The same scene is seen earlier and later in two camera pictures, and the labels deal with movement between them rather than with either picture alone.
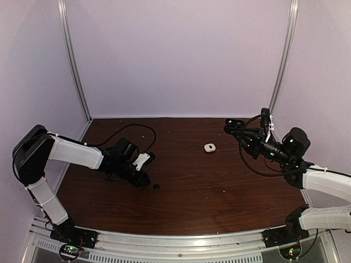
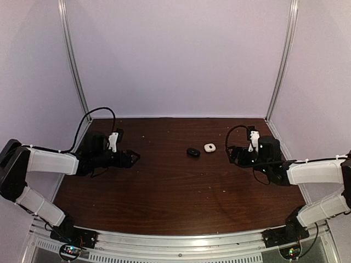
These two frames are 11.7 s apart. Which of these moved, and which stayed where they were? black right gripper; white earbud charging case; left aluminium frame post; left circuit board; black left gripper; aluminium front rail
Moved: black right gripper; black left gripper
Stayed: left circuit board; left aluminium frame post; aluminium front rail; white earbud charging case
